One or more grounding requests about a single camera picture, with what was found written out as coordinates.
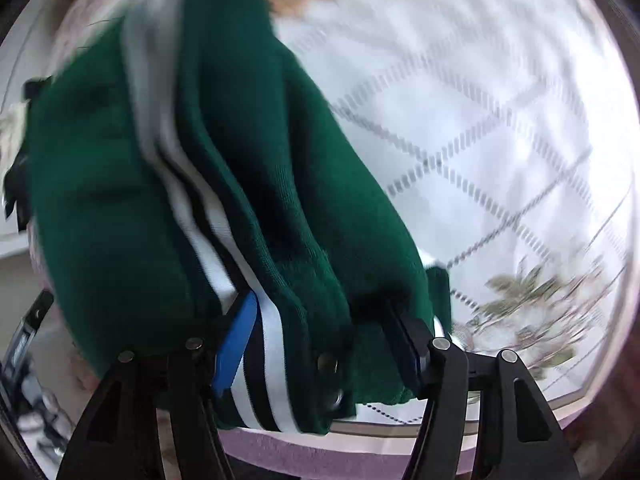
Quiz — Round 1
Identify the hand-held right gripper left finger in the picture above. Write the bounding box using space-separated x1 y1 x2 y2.
54 292 261 480

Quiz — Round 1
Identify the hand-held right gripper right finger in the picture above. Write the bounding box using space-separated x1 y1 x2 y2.
382 305 582 480

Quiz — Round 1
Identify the green varsity jacket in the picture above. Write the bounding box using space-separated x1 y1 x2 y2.
24 0 453 435

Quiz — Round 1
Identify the black cloth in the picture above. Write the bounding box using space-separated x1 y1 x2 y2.
2 76 55 235

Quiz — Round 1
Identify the white and purple bed blanket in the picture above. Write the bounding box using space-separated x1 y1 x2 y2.
27 0 637 480

